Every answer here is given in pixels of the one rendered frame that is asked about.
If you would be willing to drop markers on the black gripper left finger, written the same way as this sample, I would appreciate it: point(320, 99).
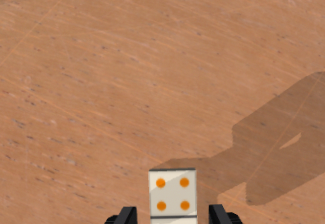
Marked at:
point(128, 215)

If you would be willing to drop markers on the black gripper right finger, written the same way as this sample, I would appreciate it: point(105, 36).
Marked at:
point(218, 215)

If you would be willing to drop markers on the white domino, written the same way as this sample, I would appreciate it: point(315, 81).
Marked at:
point(173, 196)

